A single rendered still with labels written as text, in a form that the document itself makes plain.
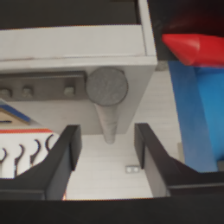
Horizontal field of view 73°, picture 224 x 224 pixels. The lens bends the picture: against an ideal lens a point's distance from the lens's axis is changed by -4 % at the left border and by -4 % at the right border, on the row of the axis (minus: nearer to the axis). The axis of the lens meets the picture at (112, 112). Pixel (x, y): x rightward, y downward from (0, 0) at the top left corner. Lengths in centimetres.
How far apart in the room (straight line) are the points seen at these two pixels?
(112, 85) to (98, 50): 5
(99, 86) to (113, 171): 181
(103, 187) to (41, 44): 185
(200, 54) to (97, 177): 181
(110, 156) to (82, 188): 49
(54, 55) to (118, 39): 8
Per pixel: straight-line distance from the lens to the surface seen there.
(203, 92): 47
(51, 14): 26
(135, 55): 19
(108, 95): 16
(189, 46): 30
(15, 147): 228
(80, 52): 19
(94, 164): 197
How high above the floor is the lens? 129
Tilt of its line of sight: 19 degrees down
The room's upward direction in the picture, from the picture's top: 178 degrees clockwise
